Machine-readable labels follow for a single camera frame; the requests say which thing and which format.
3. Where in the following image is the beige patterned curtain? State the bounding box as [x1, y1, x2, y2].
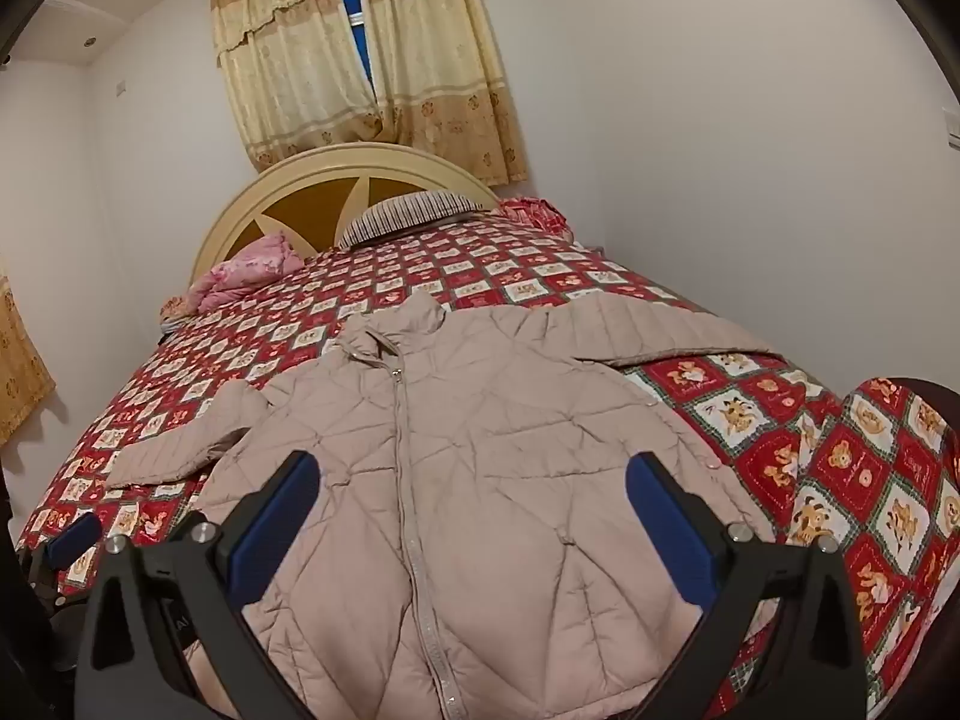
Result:
[210, 0, 382, 171]
[361, 0, 527, 187]

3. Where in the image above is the red floral cloth bundle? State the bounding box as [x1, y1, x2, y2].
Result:
[496, 197, 574, 242]

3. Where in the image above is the side wall beige curtain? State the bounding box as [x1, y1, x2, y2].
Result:
[0, 273, 55, 445]

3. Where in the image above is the beige quilted puffer jacket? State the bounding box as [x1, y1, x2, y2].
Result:
[107, 293, 763, 718]

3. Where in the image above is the striped pillow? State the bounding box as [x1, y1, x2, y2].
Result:
[335, 190, 483, 250]

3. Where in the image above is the cream arched wooden headboard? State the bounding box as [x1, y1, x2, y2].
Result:
[190, 143, 498, 280]

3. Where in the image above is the red patchwork bear bedspread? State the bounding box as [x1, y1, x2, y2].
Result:
[21, 215, 958, 715]

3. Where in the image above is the right beige patterned curtain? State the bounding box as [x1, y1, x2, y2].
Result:
[361, 0, 527, 187]

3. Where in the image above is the left beige patterned curtain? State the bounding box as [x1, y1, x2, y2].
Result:
[210, 0, 382, 171]

